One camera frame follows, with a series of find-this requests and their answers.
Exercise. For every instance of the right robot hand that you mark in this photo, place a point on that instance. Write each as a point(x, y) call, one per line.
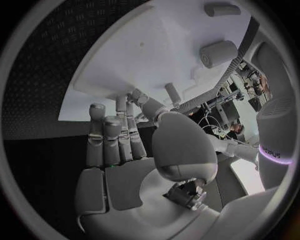
point(126, 183)

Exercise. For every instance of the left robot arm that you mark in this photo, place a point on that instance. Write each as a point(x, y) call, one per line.
point(239, 150)

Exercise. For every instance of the white task board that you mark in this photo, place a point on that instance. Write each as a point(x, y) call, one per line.
point(150, 56)

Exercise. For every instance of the grey peg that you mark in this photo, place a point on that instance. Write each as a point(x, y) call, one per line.
point(172, 92)

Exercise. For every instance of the person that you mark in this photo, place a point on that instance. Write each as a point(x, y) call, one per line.
point(236, 130)

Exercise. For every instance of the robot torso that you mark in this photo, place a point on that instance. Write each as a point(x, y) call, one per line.
point(274, 131)

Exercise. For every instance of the grey short cylinder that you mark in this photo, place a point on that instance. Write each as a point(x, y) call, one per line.
point(218, 53)
point(221, 9)

